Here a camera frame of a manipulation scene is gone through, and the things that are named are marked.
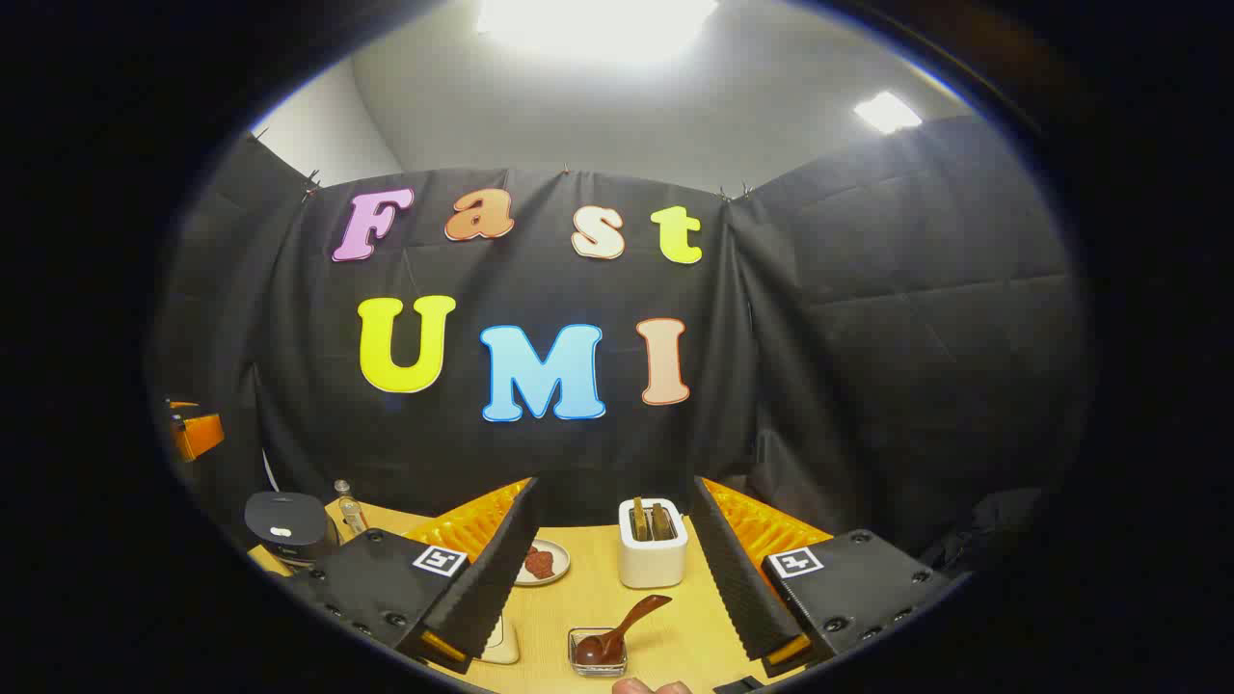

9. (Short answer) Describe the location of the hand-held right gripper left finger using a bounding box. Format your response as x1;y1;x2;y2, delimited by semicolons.
289;475;541;676

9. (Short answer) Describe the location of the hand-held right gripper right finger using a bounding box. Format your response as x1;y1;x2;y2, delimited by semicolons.
686;475;965;679

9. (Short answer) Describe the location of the black silver rice cooker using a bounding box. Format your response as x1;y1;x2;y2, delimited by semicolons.
243;492;340;570

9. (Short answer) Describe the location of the brown wooden spoon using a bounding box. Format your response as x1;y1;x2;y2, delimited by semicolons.
574;594;673;666

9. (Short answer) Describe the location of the clear square chopstick holder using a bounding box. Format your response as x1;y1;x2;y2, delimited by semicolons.
567;627;630;678

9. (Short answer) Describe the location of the round white plate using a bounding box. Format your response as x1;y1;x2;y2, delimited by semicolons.
514;538;572;587

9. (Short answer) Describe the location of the white toaster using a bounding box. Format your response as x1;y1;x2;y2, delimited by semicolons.
617;496;689;590

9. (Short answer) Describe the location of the small clear glass bottle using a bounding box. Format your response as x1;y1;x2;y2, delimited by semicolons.
333;479;369;536

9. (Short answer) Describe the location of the ceiling light panel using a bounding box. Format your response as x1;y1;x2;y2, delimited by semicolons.
853;92;924;135
477;0;719;61

